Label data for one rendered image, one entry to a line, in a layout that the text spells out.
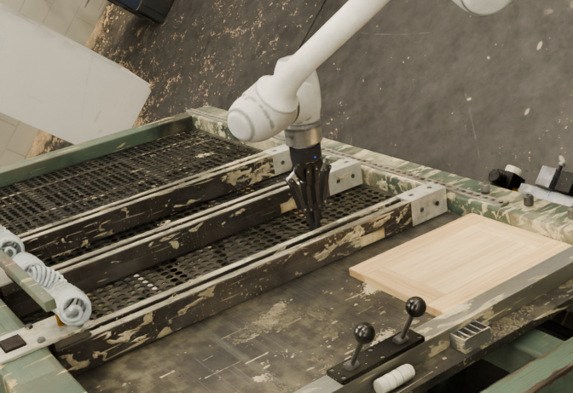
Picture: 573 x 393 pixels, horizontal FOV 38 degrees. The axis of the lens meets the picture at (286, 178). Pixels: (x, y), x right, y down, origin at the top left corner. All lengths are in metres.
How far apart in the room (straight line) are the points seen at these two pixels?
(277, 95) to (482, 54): 2.03
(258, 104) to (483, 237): 0.66
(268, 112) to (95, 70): 3.89
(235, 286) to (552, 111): 1.80
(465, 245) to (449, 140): 1.59
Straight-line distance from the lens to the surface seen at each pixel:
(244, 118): 1.76
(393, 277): 1.91
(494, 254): 1.99
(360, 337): 1.45
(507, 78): 3.56
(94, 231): 2.42
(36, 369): 1.65
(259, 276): 1.93
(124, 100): 5.72
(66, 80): 5.57
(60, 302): 1.64
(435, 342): 1.64
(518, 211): 2.12
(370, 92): 4.05
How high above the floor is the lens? 2.56
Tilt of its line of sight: 37 degrees down
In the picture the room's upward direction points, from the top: 64 degrees counter-clockwise
